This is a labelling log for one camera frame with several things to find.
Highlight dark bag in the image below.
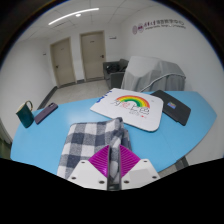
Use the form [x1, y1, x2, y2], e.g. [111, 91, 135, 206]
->
[109, 63, 122, 73]

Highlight grey white checked towel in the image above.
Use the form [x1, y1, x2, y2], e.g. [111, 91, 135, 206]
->
[56, 116, 133, 188]

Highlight dark green mug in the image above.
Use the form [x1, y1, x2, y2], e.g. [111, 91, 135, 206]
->
[15, 100, 35, 129]

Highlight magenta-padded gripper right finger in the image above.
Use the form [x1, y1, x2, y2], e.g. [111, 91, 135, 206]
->
[118, 144, 160, 191]

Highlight white rainbow print board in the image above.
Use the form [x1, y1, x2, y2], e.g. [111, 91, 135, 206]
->
[89, 87, 164, 133]

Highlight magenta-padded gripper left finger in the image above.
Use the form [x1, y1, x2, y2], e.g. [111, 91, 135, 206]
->
[67, 144, 111, 191]

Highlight purple wall sign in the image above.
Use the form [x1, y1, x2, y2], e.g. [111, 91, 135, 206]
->
[131, 18, 188, 36]

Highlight grey cloth covered furniture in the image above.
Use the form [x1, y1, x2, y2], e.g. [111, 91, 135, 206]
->
[120, 55, 187, 93]

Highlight beige door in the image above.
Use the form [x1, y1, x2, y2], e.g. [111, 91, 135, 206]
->
[49, 37, 77, 88]
[79, 30, 107, 82]

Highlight purple smartphone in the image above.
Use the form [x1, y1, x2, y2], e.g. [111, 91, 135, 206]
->
[34, 102, 59, 126]

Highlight long ceiling light strip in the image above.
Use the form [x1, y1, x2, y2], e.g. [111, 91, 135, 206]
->
[47, 7, 100, 26]

